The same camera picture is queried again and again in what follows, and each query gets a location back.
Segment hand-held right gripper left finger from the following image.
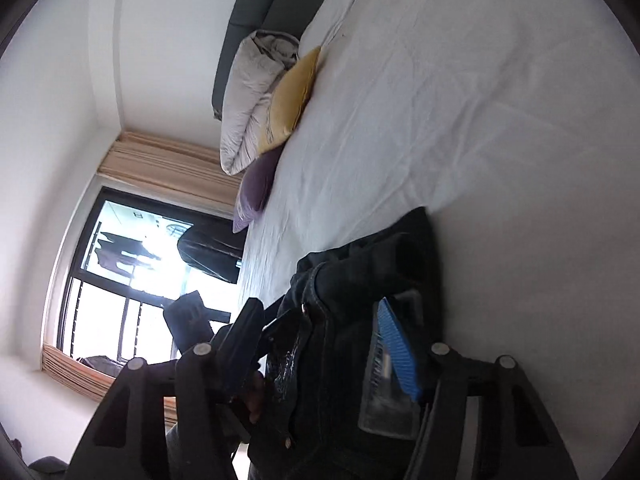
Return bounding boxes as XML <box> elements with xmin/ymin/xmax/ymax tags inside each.
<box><xmin>67</xmin><ymin>298</ymin><xmax>264</xmax><ymax>480</ymax></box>

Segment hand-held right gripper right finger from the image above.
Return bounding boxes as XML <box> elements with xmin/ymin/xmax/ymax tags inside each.
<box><xmin>376</xmin><ymin>297</ymin><xmax>578</xmax><ymax>480</ymax></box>

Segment black pants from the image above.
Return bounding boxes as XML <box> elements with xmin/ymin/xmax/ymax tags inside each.
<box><xmin>245</xmin><ymin>206</ymin><xmax>446</xmax><ymax>480</ymax></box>

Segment dark rounded object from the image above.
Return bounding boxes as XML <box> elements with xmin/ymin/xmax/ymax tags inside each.
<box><xmin>177</xmin><ymin>225</ymin><xmax>246</xmax><ymax>283</ymax></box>

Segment black framed window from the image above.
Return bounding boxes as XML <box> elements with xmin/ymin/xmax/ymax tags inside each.
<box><xmin>57</xmin><ymin>186</ymin><xmax>248</xmax><ymax>376</ymax></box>

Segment hanging dark clothes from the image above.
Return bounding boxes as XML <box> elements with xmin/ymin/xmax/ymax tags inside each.
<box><xmin>95</xmin><ymin>230</ymin><xmax>162</xmax><ymax>277</ymax></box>

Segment purple pillow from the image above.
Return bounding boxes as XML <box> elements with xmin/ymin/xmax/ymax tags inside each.
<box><xmin>232</xmin><ymin>147</ymin><xmax>281</xmax><ymax>233</ymax></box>

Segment beige curtain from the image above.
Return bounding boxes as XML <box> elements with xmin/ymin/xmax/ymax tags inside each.
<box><xmin>40</xmin><ymin>342</ymin><xmax>181</xmax><ymax>426</ymax></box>
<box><xmin>97</xmin><ymin>130</ymin><xmax>241</xmax><ymax>218</ymax></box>

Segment bed with white sheet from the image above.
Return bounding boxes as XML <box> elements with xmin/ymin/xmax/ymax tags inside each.
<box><xmin>235</xmin><ymin>0</ymin><xmax>640</xmax><ymax>461</ymax></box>

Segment folded pale duvet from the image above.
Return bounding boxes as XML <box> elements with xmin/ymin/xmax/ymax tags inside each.
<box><xmin>220</xmin><ymin>30</ymin><xmax>301</xmax><ymax>177</ymax></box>

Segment yellow pillow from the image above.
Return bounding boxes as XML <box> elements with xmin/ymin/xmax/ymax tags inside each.
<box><xmin>256</xmin><ymin>46</ymin><xmax>322</xmax><ymax>155</ymax></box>

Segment white pillow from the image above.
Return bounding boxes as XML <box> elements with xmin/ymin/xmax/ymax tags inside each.
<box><xmin>298</xmin><ymin>0</ymin><xmax>371</xmax><ymax>58</ymax></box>

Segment dark grey bed headboard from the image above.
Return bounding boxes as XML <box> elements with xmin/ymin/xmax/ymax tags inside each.
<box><xmin>211</xmin><ymin>0</ymin><xmax>366</xmax><ymax>121</ymax></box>

